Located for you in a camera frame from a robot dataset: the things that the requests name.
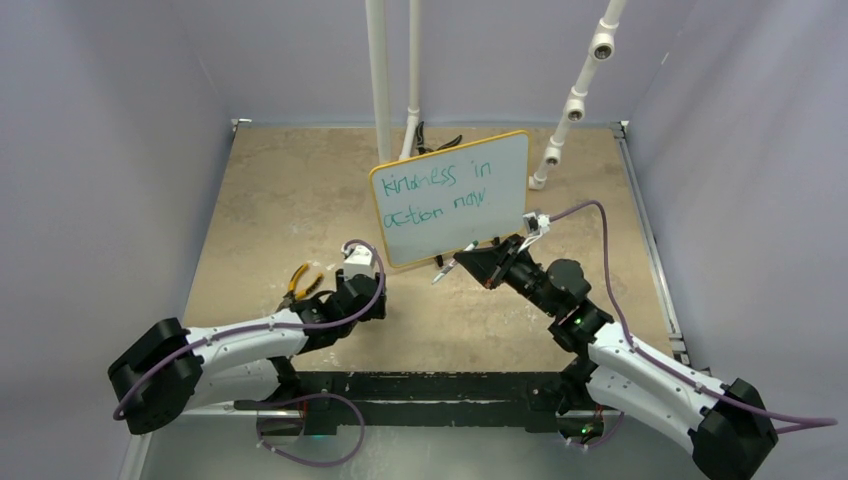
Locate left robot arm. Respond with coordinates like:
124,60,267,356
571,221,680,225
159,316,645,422
107,273,386,435

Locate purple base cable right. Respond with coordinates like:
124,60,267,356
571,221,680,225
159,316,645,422
563,410,627,453

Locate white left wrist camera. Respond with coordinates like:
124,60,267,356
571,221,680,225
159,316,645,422
341,243,376,280

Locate yellow framed whiteboard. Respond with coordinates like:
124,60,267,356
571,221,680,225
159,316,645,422
368,130,531,268

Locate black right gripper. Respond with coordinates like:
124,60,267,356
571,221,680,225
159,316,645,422
455,234,559,317

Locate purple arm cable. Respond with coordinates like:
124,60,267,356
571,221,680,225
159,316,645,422
546,200,839,437
112,239,388,423

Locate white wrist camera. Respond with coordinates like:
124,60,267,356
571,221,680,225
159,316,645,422
341,243,376,280
519,210,551,252

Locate thick white vertical pipe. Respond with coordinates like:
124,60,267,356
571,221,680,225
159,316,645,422
365,0,392,164

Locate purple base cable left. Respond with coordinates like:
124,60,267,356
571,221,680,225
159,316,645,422
255,392,367,468

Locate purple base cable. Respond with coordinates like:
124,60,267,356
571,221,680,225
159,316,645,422
255,392,367,468
563,410,627,453

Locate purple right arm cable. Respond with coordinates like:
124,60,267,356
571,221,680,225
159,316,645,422
546,200,839,437

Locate white green marker pen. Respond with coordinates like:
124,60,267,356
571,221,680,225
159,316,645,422
431,240,479,285

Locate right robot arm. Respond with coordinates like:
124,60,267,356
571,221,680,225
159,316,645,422
453,235,778,479

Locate thin white vertical pipe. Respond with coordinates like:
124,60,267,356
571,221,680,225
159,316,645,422
399,0,422,160

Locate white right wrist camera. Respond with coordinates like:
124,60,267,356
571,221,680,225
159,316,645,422
519,210,551,252

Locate yellow black pliers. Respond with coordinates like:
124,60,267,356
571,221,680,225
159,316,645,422
278,262,325,311

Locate white pipe with fittings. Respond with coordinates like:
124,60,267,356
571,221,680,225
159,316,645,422
527,0,628,191

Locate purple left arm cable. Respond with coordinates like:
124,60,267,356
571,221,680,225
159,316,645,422
112,239,388,423

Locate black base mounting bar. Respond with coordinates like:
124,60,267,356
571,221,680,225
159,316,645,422
234,372,618,443

